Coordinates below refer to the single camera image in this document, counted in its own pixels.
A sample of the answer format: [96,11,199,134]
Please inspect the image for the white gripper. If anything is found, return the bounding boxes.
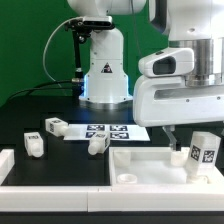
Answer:
[133,48,224,151]

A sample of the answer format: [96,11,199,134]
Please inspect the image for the white square table top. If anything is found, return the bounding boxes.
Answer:
[108,146,224,188]

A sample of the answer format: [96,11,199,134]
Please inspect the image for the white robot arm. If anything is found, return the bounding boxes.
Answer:
[67,0,224,127]

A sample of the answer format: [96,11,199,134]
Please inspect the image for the white fiducial tag sheet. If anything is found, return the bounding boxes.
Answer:
[64,124,150,141]

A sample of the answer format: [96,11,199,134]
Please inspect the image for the white obstacle fence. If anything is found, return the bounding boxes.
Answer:
[0,149,224,212]

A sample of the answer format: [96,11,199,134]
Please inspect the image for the black base cables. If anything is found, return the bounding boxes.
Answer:
[6,79,83,103]

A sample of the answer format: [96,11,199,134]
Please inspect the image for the grey camera cable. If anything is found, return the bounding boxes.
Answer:
[42,17,81,83]

